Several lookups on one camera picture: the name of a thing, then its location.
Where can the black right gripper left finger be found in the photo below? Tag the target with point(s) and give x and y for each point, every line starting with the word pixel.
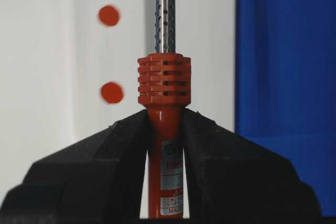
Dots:
pixel 96 180

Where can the red dot mark middle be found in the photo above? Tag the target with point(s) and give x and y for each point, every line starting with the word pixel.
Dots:
pixel 109 15

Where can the blue table mat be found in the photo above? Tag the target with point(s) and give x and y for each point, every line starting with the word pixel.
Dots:
pixel 285 85

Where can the red dot mark near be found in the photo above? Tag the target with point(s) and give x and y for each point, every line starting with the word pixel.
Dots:
pixel 112 92

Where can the red dot mark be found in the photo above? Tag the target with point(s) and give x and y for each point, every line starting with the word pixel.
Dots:
pixel 109 15
pixel 112 92

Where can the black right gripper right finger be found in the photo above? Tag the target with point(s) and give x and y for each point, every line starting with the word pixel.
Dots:
pixel 233 180

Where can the red handled soldering iron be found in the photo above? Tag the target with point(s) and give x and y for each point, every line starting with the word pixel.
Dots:
pixel 165 90

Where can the white foam board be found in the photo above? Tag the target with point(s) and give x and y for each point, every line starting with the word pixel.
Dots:
pixel 37 42

